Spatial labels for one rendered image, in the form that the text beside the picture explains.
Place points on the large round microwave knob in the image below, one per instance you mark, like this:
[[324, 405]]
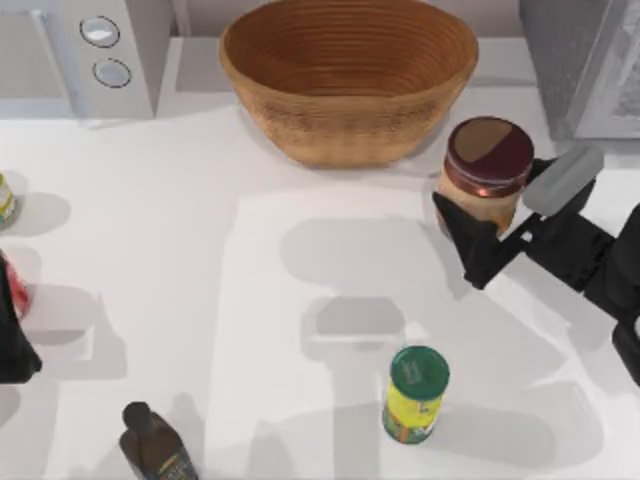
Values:
[[100, 31]]

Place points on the dark olive bottle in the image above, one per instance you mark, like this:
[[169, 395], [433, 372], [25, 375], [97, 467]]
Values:
[[155, 445]]

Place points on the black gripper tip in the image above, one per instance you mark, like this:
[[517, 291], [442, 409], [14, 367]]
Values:
[[12, 340]]

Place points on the pale microwave oven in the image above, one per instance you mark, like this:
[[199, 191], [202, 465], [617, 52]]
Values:
[[135, 85]]

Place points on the green and yellow can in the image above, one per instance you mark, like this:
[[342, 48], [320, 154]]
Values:
[[415, 395]]

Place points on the small round microwave knob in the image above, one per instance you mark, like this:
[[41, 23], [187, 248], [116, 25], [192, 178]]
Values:
[[112, 73]]

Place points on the red and white can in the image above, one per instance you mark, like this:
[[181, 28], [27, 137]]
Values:
[[19, 295]]

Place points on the jar with dark red lid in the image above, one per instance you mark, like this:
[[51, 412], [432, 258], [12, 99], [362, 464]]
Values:
[[487, 160]]

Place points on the yellow and white can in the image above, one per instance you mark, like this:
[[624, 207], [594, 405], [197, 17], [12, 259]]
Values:
[[5, 200]]

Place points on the brown woven basket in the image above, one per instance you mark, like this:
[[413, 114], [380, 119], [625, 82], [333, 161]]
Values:
[[345, 115]]

